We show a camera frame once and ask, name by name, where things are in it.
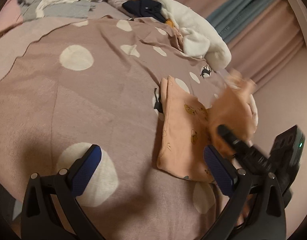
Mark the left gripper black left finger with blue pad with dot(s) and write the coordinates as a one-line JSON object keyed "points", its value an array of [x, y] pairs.
{"points": [[82, 170]]}

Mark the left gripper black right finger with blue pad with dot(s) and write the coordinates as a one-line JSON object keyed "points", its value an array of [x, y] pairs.
{"points": [[222, 170]]}

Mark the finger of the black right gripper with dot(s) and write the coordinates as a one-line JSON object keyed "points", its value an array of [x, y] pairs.
{"points": [[230, 138]]}

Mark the peach cartoon print garment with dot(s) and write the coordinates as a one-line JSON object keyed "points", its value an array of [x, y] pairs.
{"points": [[189, 126]]}

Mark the folded pink white clothes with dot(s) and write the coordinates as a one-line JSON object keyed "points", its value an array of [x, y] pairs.
{"points": [[253, 109]]}

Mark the mauve polka dot bedspread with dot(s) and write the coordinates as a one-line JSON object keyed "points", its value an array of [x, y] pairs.
{"points": [[97, 82]]}

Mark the white fluffy blanket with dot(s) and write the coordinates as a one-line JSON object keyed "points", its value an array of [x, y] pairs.
{"points": [[199, 37]]}

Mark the pink curtain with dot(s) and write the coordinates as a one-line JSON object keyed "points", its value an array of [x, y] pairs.
{"points": [[266, 45]]}

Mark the teal blue curtain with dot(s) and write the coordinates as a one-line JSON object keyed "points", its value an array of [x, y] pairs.
{"points": [[233, 16]]}

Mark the navy blue garment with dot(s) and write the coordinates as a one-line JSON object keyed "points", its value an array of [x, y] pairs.
{"points": [[145, 8]]}

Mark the grey white folded garment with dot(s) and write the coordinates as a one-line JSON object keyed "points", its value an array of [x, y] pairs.
{"points": [[36, 9]]}

